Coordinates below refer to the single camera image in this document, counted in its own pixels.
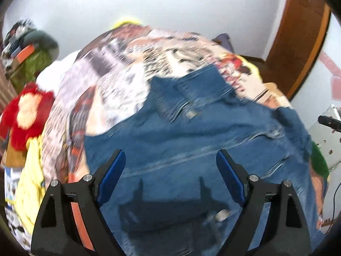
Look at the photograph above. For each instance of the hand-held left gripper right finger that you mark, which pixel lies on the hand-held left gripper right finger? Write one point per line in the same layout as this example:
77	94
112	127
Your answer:
230	177

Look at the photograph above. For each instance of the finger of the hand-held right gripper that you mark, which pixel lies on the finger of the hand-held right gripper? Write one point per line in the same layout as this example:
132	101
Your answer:
330	122

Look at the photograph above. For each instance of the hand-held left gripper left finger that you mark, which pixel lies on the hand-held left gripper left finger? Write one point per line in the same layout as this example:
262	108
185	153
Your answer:
112	176

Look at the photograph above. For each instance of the blue denim jeans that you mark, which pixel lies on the blue denim jeans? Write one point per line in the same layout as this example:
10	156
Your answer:
173	138

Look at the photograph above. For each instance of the white rack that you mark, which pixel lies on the white rack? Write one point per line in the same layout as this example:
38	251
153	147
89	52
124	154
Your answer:
323	141

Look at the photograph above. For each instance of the brown wooden door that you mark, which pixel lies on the brown wooden door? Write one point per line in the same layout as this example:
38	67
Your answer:
298	32

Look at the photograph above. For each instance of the cartoon print cloth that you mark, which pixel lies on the cartoon print cloth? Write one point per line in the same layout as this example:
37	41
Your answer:
10	184

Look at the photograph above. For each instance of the red plush toy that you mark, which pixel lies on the red plush toy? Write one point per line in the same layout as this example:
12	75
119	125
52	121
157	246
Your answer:
40	104

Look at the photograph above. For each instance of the newspaper print blanket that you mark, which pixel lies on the newspaper print blanket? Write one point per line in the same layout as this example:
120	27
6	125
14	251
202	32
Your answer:
120	66

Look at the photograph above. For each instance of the white pillow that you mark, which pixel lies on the white pillow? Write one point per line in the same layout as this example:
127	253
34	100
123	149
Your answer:
53	70

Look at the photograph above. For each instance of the purple cloth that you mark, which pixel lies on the purple cloth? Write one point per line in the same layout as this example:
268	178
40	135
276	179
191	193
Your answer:
225	41

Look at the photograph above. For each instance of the green shaggy plush toy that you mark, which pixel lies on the green shaggy plush toy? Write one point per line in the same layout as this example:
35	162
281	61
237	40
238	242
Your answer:
29	69

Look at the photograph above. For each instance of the orange box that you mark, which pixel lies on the orange box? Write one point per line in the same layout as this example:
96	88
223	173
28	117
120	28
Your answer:
25	53

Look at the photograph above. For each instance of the dark grey cloth item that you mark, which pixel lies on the dark grey cloth item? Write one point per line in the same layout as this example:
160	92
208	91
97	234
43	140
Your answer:
42	41

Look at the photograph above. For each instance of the yellow pillow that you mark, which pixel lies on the yellow pillow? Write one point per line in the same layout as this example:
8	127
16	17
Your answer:
126	22

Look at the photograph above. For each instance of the black white patterned cloth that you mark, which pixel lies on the black white patterned cloth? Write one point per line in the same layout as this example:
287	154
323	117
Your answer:
16	32

